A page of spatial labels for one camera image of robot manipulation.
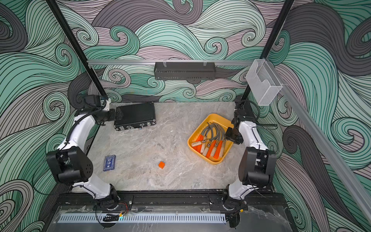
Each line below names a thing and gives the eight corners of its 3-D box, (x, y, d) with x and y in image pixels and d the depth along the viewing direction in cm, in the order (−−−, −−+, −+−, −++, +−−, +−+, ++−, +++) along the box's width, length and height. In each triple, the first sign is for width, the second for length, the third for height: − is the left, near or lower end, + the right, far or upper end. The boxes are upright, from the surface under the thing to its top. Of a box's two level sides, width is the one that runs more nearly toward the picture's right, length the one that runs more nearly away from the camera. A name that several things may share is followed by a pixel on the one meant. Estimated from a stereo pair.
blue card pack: (103, 171, 86) (102, 170, 84) (106, 157, 92) (104, 156, 90) (114, 169, 87) (113, 168, 85) (116, 155, 92) (115, 154, 91)
